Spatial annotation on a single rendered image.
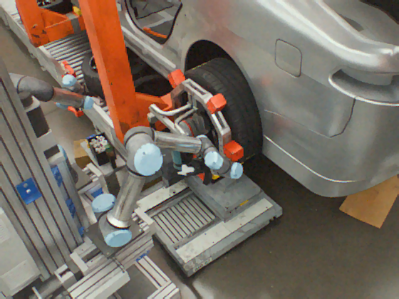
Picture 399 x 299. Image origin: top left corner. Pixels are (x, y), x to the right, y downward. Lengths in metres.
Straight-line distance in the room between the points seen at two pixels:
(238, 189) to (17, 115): 1.77
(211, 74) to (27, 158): 1.14
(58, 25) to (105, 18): 2.11
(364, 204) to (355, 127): 1.46
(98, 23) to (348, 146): 1.50
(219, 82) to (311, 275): 1.38
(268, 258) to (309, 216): 0.47
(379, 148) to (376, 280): 1.17
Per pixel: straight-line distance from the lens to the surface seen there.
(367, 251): 3.16
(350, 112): 1.96
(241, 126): 2.42
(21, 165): 1.91
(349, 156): 2.12
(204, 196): 3.15
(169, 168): 3.12
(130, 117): 2.97
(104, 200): 2.07
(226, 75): 2.50
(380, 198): 3.47
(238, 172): 2.04
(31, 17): 4.57
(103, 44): 2.65
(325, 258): 3.07
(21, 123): 1.83
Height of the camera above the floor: 2.54
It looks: 42 degrees down
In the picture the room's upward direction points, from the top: 7 degrees counter-clockwise
